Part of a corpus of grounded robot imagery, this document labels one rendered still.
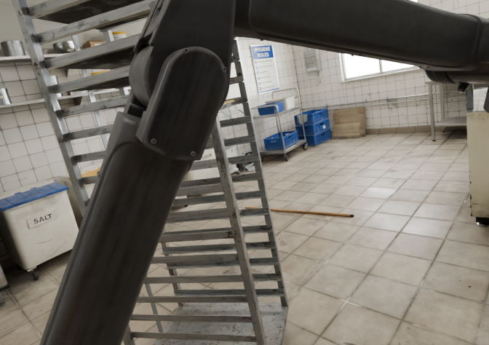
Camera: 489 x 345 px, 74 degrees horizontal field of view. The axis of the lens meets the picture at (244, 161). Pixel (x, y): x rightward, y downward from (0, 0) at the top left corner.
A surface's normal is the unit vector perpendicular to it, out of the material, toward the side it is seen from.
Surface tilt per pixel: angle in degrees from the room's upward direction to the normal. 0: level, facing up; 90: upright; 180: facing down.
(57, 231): 92
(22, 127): 90
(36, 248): 93
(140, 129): 58
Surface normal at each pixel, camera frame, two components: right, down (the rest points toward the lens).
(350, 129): -0.69, -0.11
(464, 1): -0.67, 0.29
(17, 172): 0.72, 0.01
